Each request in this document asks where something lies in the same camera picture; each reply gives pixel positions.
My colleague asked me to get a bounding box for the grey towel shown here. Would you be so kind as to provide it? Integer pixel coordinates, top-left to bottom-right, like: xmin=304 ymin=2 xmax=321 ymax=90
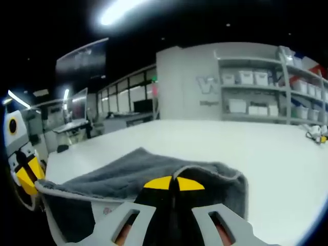
xmin=34 ymin=147 xmax=249 ymax=244

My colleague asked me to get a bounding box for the grey standing desk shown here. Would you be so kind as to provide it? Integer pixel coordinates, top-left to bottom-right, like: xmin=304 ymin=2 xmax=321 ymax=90
xmin=52 ymin=120 xmax=93 ymax=139

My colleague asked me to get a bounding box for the smaller lit monitor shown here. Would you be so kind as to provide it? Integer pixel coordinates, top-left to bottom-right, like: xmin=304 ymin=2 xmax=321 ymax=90
xmin=69 ymin=87 xmax=89 ymax=121

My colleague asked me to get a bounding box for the grey low cabinet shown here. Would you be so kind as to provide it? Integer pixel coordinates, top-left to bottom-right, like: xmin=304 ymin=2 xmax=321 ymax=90
xmin=104 ymin=112 xmax=158 ymax=129

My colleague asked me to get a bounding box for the large lit monitor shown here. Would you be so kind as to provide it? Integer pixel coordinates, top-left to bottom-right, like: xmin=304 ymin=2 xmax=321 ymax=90
xmin=55 ymin=37 xmax=110 ymax=85

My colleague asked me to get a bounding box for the dark switched-off monitor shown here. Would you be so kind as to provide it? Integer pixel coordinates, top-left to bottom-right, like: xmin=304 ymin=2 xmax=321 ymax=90
xmin=133 ymin=99 xmax=156 ymax=113

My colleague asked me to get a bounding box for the glass office partition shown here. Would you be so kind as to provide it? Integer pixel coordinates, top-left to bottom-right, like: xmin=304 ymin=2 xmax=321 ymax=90
xmin=96 ymin=65 xmax=157 ymax=115

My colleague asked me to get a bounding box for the row of white storage boxes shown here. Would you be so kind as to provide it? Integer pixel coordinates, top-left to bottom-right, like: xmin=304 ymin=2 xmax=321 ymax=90
xmin=221 ymin=70 xmax=328 ymax=122

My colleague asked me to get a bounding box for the grey metal shelf unit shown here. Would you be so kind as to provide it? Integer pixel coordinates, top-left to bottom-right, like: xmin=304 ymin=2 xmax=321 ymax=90
xmin=214 ymin=46 xmax=328 ymax=126

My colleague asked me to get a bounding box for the idle yellow-tipped gripper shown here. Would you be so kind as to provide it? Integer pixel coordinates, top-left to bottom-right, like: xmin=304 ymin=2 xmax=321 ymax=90
xmin=304 ymin=125 xmax=328 ymax=145

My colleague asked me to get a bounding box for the long ceiling light strip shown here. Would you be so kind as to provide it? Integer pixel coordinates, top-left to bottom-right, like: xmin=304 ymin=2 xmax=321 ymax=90
xmin=98 ymin=0 xmax=149 ymax=26

